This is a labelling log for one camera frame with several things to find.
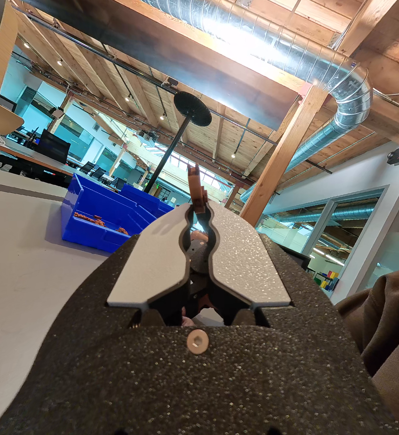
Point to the person's dark jacket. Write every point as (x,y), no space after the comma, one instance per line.
(383,340)

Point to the wooden post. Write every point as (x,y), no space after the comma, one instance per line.
(284,153)

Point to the black computer monitor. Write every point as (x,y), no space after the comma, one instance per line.
(53,146)

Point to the grey desk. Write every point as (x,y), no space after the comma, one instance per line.
(29,272)

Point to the blue plastic bin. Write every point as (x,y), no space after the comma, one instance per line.
(97,211)

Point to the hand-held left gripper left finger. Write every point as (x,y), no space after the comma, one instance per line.
(152,268)

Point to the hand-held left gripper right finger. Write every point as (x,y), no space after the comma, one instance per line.
(247,265)

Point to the black pole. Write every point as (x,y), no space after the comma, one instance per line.
(176,136)

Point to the heap of orange bricks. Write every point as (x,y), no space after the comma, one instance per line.
(94,221)

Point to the brown brick assembly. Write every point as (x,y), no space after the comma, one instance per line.
(198,190)

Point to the wooden office table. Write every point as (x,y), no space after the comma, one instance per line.
(16,156)

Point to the silver ventilation duct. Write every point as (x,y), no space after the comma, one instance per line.
(301,61)

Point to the black office chair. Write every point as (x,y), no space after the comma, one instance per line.
(94,170)

